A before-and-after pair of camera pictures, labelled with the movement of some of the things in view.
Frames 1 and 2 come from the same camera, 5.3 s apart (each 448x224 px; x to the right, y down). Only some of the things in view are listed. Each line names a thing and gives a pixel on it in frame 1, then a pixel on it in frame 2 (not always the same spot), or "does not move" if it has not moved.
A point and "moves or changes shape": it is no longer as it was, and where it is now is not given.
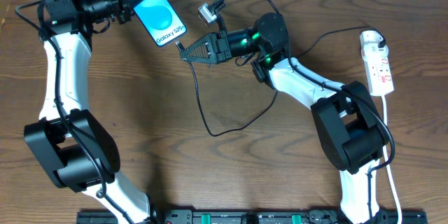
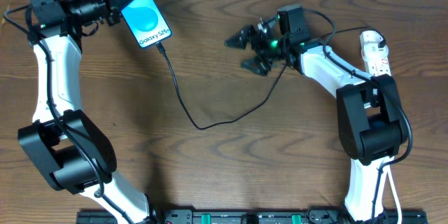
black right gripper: (222, 46) to (261, 45)
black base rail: (255, 216) does not move
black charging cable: (344, 31) moves or changes shape
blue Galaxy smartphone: (157, 15) moves or changes shape
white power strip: (378, 69) does not move
